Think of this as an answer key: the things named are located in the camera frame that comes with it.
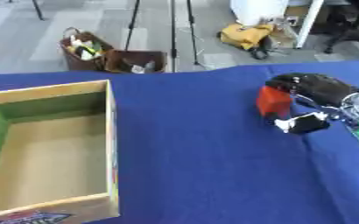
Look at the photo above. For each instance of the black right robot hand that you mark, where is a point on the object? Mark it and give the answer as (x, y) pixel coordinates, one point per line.
(320, 86)

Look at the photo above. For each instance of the red block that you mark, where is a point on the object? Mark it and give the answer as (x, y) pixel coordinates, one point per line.
(273, 101)

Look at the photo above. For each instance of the brown open box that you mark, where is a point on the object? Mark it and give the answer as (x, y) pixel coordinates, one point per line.
(135, 61)

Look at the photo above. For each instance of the tan cardboard box green inside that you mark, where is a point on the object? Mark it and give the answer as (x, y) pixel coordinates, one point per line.
(50, 151)

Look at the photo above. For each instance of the black office chair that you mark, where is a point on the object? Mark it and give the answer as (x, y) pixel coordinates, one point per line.
(348, 26)

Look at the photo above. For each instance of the white cabinet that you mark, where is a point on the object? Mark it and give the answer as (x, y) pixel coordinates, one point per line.
(269, 14)

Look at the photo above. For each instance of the yellow bag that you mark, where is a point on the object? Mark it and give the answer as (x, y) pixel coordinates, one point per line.
(245, 35)

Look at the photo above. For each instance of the black tripod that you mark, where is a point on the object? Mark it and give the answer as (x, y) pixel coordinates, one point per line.
(34, 8)
(173, 32)

